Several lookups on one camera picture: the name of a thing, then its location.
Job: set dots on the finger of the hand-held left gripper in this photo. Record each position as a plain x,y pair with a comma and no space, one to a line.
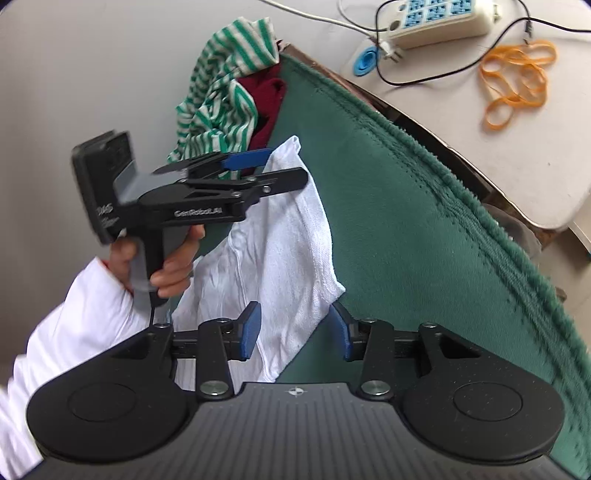
281,180
244,159

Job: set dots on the green blanket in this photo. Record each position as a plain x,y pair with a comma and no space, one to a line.
415,230

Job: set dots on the orange rubber bands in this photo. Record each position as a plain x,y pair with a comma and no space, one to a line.
521,102

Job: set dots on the person's left forearm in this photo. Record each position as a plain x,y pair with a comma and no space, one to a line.
69,327

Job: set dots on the white plug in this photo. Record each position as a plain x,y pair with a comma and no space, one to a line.
392,50

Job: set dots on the person's left hand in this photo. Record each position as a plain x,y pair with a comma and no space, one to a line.
178,272

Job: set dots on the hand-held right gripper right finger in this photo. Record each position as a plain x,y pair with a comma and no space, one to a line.
339,330

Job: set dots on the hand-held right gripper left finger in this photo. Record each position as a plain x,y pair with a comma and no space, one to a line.
249,330

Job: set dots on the dark red garment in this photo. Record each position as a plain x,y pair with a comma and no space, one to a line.
268,106

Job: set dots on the green white striped garment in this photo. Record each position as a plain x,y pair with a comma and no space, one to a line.
217,83

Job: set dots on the blue round disc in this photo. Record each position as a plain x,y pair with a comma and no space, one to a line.
364,62

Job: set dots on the white towel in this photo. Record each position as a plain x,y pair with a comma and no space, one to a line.
277,258

